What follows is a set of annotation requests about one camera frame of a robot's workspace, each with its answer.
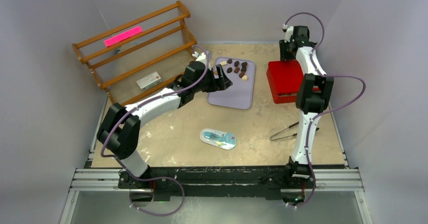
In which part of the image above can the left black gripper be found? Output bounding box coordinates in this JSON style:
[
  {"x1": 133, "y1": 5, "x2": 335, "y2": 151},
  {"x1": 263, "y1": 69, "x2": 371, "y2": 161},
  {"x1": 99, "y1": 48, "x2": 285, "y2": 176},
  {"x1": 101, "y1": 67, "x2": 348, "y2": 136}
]
[{"x1": 193, "y1": 65, "x2": 231, "y2": 93}]

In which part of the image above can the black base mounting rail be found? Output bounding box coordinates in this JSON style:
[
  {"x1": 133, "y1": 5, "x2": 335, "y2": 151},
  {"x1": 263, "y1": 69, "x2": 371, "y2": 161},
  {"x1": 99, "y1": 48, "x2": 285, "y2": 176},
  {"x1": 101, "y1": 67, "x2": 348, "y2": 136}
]
[{"x1": 118, "y1": 162, "x2": 315, "y2": 202}]

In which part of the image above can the red box lid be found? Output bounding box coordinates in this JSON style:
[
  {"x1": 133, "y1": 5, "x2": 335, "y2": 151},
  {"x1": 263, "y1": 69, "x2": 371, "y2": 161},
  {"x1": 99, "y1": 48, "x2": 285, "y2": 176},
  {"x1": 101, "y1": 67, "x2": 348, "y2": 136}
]
[{"x1": 266, "y1": 60, "x2": 303, "y2": 96}]

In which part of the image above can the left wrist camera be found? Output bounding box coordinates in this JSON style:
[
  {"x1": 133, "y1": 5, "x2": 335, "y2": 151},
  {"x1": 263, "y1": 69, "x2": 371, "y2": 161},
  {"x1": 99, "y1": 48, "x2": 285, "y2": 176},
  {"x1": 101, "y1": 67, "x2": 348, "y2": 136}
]
[{"x1": 192, "y1": 51, "x2": 212, "y2": 70}]

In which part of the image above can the aluminium frame rail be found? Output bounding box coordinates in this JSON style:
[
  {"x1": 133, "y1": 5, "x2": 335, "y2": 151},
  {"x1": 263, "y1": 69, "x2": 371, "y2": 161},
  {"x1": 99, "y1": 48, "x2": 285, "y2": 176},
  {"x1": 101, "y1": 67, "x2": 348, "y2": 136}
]
[{"x1": 61, "y1": 165, "x2": 372, "y2": 223}]

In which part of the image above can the wooden tiered shelf rack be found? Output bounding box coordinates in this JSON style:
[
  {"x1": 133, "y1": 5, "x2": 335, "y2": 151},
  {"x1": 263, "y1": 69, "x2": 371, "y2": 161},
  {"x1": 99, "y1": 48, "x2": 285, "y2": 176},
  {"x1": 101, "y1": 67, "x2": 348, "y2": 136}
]
[{"x1": 72, "y1": 1, "x2": 197, "y2": 104}]

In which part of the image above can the red chocolate box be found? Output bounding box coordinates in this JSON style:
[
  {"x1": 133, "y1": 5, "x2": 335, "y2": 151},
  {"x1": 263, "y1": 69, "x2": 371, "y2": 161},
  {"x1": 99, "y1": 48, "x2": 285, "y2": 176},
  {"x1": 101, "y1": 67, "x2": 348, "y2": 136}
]
[{"x1": 271, "y1": 90, "x2": 297, "y2": 104}]

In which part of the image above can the pink sticky note strip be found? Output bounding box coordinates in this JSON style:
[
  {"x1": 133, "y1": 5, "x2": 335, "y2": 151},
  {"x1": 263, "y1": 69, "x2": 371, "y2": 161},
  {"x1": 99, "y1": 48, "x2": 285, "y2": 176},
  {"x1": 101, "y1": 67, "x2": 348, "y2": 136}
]
[{"x1": 103, "y1": 26, "x2": 143, "y2": 47}]

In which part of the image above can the blue correction tape package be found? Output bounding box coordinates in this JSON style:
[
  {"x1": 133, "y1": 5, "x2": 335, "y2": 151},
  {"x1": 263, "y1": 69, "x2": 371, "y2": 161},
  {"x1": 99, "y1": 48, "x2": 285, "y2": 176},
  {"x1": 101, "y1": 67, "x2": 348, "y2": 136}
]
[{"x1": 199, "y1": 128, "x2": 238, "y2": 150}]

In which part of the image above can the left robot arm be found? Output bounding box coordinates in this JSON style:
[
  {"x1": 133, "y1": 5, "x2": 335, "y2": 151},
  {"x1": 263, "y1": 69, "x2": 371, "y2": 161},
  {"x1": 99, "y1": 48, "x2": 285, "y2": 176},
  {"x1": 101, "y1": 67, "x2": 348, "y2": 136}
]
[{"x1": 96, "y1": 61, "x2": 233, "y2": 188}]

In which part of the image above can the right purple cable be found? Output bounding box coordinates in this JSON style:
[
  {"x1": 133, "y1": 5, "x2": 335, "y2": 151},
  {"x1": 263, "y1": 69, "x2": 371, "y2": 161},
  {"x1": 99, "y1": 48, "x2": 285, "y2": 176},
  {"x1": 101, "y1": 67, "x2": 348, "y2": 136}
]
[{"x1": 282, "y1": 12, "x2": 367, "y2": 210}]

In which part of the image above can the lavender plastic tray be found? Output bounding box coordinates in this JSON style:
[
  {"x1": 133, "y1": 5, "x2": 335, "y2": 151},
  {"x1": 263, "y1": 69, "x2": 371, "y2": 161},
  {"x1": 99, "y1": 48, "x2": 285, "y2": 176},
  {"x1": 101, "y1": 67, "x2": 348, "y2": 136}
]
[{"x1": 207, "y1": 57, "x2": 256, "y2": 109}]

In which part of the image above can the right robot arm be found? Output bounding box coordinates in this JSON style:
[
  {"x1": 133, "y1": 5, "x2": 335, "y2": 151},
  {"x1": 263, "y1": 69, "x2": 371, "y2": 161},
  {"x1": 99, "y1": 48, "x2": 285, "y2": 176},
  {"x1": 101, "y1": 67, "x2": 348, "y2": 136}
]
[{"x1": 280, "y1": 25, "x2": 334, "y2": 187}]

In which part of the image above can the small white stationery box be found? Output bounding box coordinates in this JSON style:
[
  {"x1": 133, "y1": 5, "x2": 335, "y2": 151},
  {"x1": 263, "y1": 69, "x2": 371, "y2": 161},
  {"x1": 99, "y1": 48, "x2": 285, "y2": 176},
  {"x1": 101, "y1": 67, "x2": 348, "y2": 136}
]
[{"x1": 136, "y1": 72, "x2": 162, "y2": 92}]

